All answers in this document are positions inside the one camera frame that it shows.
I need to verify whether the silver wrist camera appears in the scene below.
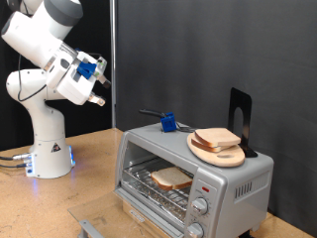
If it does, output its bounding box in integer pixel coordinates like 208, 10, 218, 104
93, 57, 109, 79

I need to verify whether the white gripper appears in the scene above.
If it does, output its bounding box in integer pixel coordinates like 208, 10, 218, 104
56, 51, 113, 108

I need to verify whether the black camera cable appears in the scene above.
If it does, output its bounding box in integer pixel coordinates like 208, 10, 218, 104
17, 0, 102, 102

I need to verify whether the round wooden cutting board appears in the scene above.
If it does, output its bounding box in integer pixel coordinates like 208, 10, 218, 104
186, 132, 246, 169

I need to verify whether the wire oven rack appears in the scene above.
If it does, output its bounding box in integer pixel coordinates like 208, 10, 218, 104
122, 157, 195, 221

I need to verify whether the black spatula with blue block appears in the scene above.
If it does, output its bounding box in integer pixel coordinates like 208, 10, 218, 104
138, 108, 198, 134

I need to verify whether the vertical metal pole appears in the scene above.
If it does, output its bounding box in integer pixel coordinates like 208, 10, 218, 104
109, 0, 118, 129

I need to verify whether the black backdrop curtain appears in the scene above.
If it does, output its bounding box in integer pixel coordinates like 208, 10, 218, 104
0, 0, 113, 153

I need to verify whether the black base cable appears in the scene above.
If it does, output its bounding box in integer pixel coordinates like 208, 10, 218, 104
0, 162, 31, 169
0, 152, 33, 162

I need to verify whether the glass oven door with handle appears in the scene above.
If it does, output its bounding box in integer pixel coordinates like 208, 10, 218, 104
67, 188, 186, 238

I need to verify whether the black metal bookend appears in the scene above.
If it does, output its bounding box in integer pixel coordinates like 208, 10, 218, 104
227, 86, 259, 159

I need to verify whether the white bread slice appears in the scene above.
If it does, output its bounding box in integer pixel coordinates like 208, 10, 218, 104
194, 127, 242, 149
151, 166, 193, 191
190, 138, 232, 154

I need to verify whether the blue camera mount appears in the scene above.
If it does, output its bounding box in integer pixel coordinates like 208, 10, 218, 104
76, 60, 98, 80

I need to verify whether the silver oven knob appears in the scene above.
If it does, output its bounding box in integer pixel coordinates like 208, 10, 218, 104
185, 222, 205, 238
191, 197, 209, 216

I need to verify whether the silver toaster oven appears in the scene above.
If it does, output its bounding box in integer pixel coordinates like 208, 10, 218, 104
113, 119, 275, 238
117, 0, 317, 237

